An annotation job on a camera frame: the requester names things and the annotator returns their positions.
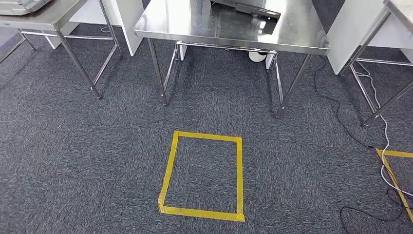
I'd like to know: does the black plastic plate frame part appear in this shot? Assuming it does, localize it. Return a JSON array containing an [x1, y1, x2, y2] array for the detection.
[[210, 0, 282, 20]]

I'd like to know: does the white round base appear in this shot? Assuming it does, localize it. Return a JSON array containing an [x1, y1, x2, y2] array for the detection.
[[247, 50, 268, 63]]

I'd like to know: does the yellow floor tape square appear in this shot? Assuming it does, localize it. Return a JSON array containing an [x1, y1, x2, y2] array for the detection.
[[157, 130, 246, 223], [375, 148, 413, 224]]

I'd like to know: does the white desk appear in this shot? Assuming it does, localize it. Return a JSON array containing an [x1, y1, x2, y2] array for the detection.
[[44, 0, 145, 58], [326, 0, 413, 76]]

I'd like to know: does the pale grey tray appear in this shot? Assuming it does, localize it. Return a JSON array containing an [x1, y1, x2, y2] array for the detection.
[[0, 0, 53, 17]]

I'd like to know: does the black floor cable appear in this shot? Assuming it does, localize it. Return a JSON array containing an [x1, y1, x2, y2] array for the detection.
[[313, 55, 376, 150], [339, 187, 413, 234]]

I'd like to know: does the white floor cable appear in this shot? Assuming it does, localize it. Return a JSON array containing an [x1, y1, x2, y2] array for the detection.
[[355, 60, 413, 198]]

